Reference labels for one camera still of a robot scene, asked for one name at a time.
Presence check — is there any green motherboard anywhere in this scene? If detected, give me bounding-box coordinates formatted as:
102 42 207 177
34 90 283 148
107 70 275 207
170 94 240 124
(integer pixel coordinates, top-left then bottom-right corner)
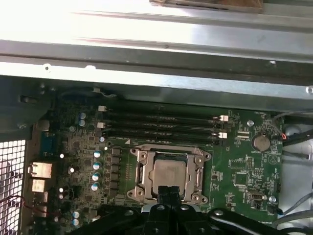
31 102 286 235

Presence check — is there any thin grey cable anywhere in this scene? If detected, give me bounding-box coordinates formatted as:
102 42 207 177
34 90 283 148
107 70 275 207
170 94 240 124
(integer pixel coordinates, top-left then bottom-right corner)
271 110 313 123

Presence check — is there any CPU socket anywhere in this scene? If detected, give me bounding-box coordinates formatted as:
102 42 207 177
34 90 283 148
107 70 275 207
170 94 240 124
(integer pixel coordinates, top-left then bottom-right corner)
127 144 212 205

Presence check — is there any blue video port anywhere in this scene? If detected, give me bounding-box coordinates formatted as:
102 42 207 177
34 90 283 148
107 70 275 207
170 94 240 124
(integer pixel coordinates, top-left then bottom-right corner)
41 133 59 158

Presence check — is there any black RAM slot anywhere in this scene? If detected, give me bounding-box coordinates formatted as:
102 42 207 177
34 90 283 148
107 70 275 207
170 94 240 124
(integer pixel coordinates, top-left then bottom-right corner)
101 132 221 147
97 105 229 122
96 121 228 140
105 117 221 130

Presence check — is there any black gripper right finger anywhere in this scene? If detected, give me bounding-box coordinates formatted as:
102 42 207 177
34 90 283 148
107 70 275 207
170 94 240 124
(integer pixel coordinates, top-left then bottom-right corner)
170 186 282 235

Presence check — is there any grey cable bundle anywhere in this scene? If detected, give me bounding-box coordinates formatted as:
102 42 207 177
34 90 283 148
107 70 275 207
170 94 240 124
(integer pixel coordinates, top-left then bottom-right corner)
271 210 313 231

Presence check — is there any metal socket cover frame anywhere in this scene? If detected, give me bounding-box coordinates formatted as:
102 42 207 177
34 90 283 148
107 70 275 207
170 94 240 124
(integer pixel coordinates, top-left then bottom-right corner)
135 149 205 204

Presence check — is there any thin red wire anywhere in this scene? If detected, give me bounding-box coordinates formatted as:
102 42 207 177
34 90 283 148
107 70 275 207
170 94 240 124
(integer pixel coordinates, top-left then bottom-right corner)
0 195 25 209

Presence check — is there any internal USB port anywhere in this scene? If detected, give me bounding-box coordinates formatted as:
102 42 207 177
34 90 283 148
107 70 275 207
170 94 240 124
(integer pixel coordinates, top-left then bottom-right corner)
247 191 265 204

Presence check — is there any silver rear port housing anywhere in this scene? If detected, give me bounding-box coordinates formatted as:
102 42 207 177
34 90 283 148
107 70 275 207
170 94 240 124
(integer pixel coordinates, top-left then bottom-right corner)
33 205 48 218
28 161 53 178
31 179 46 193

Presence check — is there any silver coin battery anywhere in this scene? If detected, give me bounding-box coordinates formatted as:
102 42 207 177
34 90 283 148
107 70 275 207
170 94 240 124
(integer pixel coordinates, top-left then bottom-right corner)
253 135 271 151

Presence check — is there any black silver PC case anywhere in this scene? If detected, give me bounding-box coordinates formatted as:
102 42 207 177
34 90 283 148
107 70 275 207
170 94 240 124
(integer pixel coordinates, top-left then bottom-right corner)
0 52 313 235

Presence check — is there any silver green CPU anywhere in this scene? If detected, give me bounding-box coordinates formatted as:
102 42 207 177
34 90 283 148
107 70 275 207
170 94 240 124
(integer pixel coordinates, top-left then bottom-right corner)
149 159 194 196

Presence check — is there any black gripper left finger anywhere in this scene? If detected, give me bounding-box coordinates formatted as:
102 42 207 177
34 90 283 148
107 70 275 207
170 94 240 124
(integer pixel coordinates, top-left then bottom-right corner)
94 186 172 235

